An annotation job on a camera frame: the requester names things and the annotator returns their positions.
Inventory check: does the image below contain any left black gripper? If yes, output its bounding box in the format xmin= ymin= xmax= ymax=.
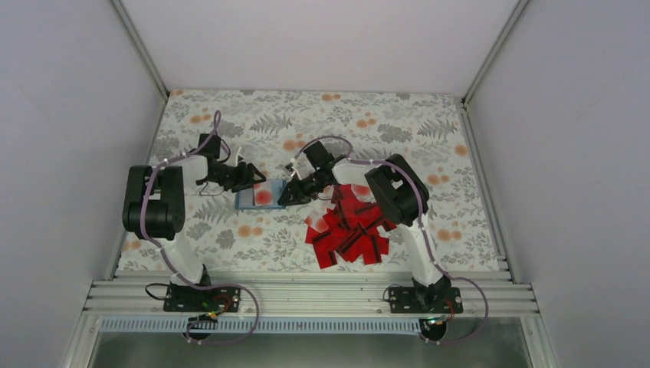
xmin=205 ymin=161 xmax=265 ymax=193

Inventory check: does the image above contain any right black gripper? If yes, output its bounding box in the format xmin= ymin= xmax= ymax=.
xmin=279 ymin=169 xmax=327 ymax=206

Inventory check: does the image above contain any white card with red circle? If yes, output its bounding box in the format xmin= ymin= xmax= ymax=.
xmin=253 ymin=182 xmax=274 ymax=207

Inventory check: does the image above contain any teal card holder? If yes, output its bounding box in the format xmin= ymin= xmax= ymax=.
xmin=235 ymin=179 xmax=286 ymax=210

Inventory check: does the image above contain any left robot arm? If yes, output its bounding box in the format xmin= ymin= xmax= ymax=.
xmin=122 ymin=133 xmax=266 ymax=311

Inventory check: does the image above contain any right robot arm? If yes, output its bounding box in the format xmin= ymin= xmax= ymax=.
xmin=278 ymin=138 xmax=451 ymax=312

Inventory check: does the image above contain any pile of red cards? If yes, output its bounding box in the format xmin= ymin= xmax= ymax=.
xmin=305 ymin=184 xmax=396 ymax=269

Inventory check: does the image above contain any floral patterned table mat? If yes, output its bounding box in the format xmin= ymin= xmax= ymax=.
xmin=117 ymin=90 xmax=501 ymax=274

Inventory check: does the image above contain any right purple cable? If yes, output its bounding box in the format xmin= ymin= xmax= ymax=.
xmin=291 ymin=135 xmax=491 ymax=347

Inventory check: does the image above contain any purple cable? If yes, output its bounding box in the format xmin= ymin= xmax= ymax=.
xmin=291 ymin=135 xmax=491 ymax=347
xmin=140 ymin=110 xmax=261 ymax=347

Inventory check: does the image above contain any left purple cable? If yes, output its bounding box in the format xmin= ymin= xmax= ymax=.
xmin=140 ymin=110 xmax=261 ymax=347

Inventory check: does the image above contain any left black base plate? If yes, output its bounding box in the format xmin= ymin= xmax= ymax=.
xmin=163 ymin=284 xmax=241 ymax=313

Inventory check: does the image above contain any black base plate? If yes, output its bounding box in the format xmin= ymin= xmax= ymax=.
xmin=382 ymin=284 xmax=464 ymax=314
xmin=163 ymin=284 xmax=241 ymax=313

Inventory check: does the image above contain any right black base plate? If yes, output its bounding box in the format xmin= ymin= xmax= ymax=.
xmin=382 ymin=284 xmax=464 ymax=314

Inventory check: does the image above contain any aluminium rail frame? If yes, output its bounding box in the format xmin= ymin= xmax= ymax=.
xmin=83 ymin=271 xmax=540 ymax=317

